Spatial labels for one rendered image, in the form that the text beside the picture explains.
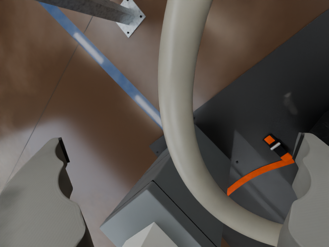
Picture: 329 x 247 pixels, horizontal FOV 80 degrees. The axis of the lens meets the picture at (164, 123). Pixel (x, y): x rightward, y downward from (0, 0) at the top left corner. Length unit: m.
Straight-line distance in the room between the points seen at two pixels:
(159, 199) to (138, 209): 0.11
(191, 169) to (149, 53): 1.41
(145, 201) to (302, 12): 1.28
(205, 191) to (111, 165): 1.87
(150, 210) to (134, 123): 1.01
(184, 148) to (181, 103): 0.05
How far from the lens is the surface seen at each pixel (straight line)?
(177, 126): 0.17
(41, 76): 2.32
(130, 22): 1.64
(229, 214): 0.27
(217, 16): 1.45
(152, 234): 0.87
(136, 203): 0.88
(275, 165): 1.61
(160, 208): 0.83
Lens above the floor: 1.42
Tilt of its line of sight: 62 degrees down
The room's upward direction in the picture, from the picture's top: 131 degrees counter-clockwise
